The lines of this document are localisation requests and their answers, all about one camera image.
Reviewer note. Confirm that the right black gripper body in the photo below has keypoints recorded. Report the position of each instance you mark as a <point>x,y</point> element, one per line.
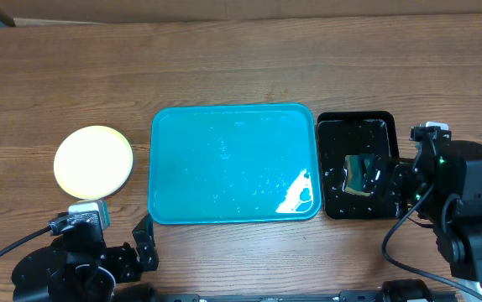
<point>405,185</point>

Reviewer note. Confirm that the teal plastic tray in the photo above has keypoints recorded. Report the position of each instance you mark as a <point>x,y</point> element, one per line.
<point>233,164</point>

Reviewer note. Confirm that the black plastic tray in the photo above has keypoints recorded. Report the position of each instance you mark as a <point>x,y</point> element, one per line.
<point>345,133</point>

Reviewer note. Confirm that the light green plate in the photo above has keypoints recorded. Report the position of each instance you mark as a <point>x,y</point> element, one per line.
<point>93,162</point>

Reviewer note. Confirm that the yellow green sponge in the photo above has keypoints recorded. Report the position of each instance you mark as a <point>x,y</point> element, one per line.
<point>361,174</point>

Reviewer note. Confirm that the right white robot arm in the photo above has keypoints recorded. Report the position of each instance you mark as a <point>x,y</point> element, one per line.
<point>442,184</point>

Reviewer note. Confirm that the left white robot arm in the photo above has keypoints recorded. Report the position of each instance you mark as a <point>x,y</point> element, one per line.
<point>78,266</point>

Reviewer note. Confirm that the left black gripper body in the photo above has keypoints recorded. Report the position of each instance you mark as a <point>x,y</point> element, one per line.
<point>123,263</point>

